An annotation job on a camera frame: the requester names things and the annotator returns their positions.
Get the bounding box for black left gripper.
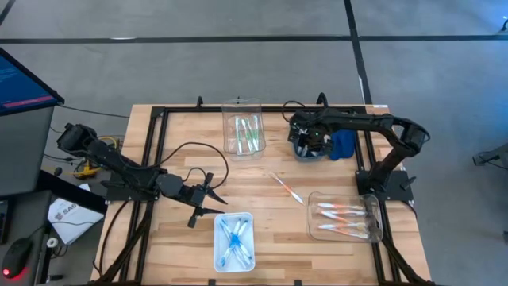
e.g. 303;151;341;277
184;172;229;230

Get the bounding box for white plastic bin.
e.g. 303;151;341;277
213;212;256;274

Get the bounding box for green toothbrush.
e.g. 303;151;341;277
246;122;257;154
235;117;244;155
242;118;252;152
252;114;262;152

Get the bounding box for wide clear plastic bin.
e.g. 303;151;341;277
307;191;384;243

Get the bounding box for narrow clear plastic bin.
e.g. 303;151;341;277
221;98;266;161

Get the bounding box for teal plastic bin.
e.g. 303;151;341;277
291;114;333;163

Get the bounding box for blue cloth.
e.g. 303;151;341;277
329;129;357;161

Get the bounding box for white paper sheet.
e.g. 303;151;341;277
47;183;106;246

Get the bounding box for grey stand leg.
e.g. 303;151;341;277
472;141;508;167

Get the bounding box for black computer mouse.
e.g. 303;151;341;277
1;237;33;280

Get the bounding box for black keyboard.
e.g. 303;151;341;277
0;199;11;245

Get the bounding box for black computer monitor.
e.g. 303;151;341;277
0;46;65;118

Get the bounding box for yellow cable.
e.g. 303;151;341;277
72;136;119;179

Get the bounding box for black floor cables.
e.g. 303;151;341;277
43;103;132;176

